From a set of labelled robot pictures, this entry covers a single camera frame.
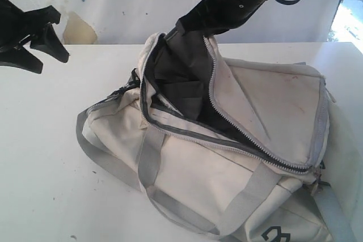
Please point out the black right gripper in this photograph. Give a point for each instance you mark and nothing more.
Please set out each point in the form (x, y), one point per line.
(214, 17)

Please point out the white canvas duffel bag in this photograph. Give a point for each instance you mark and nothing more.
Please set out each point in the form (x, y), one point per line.
(229, 149)

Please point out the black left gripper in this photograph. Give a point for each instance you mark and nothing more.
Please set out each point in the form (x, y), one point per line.
(17, 24)

